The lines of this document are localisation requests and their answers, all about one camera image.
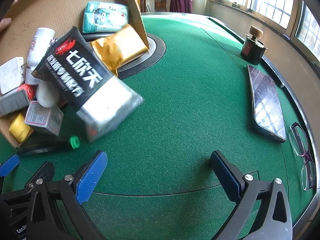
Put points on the black and silver packet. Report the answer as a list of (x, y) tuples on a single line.
[(75, 67)]

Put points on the black ink bottle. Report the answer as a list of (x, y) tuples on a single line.
[(251, 52)]

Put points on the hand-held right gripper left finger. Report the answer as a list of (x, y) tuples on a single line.
[(92, 175)]

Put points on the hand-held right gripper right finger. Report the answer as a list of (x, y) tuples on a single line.
[(225, 177)]

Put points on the black marker green cap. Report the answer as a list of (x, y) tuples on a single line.
[(45, 146)]

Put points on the white pink carton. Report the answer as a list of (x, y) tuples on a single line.
[(42, 117)]

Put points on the white power adapter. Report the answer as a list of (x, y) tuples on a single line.
[(10, 75)]

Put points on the person's left hand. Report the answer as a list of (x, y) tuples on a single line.
[(5, 23)]

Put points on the brown cardboard box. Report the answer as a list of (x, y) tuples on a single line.
[(50, 5)]

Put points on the purple frame glasses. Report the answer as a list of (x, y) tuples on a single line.
[(306, 156)]

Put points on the grey red glue box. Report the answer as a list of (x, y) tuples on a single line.
[(12, 101)]

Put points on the yellow round jar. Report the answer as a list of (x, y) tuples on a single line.
[(20, 128)]

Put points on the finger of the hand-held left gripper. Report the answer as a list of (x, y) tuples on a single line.
[(43, 171), (10, 164)]

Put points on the black smartphone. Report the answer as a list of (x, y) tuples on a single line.
[(267, 102)]

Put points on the white pill bottle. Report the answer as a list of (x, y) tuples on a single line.
[(40, 42), (46, 96)]

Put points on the teal tissue pack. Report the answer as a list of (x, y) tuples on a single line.
[(105, 17)]

